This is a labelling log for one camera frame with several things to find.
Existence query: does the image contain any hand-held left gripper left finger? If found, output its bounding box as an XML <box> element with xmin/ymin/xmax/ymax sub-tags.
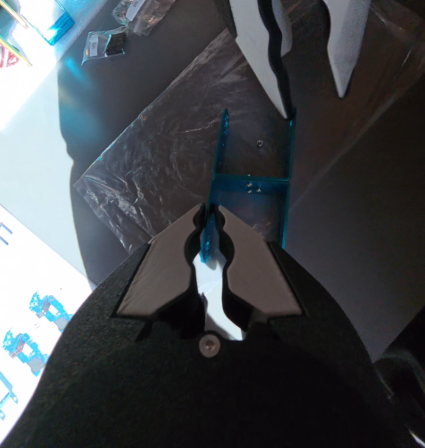
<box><xmin>117</xmin><ymin>204</ymin><xmax>207</xmax><ymax>320</ymax></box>

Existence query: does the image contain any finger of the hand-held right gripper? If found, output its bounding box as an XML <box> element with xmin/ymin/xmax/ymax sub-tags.
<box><xmin>323</xmin><ymin>0</ymin><xmax>371</xmax><ymax>99</ymax></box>
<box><xmin>229</xmin><ymin>0</ymin><xmax>294</xmax><ymax>120</ymax></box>

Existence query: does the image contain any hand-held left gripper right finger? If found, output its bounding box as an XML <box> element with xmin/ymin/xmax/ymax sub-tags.
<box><xmin>214</xmin><ymin>205</ymin><xmax>303</xmax><ymax>331</ymax></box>

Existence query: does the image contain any blue metal bracket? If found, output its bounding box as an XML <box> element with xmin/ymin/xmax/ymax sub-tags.
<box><xmin>198</xmin><ymin>108</ymin><xmax>297</xmax><ymax>263</ymax></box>

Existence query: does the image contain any grey desk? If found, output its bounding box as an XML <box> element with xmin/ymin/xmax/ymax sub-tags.
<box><xmin>0</xmin><ymin>0</ymin><xmax>425</xmax><ymax>364</ymax></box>

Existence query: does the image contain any white instruction sheet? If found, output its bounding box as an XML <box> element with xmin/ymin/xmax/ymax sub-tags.
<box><xmin>0</xmin><ymin>198</ymin><xmax>95</xmax><ymax>434</ymax></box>

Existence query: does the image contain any large clear plastic bag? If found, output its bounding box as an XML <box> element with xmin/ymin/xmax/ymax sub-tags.
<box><xmin>73</xmin><ymin>0</ymin><xmax>425</xmax><ymax>253</ymax></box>

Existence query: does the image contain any pile of small screw bags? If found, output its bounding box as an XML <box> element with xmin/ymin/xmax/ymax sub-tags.
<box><xmin>81</xmin><ymin>0</ymin><xmax>172</xmax><ymax>66</ymax></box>

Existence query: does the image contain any blue plain U bracket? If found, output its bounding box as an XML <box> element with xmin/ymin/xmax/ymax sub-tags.
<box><xmin>23</xmin><ymin>0</ymin><xmax>76</xmax><ymax>46</ymax></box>

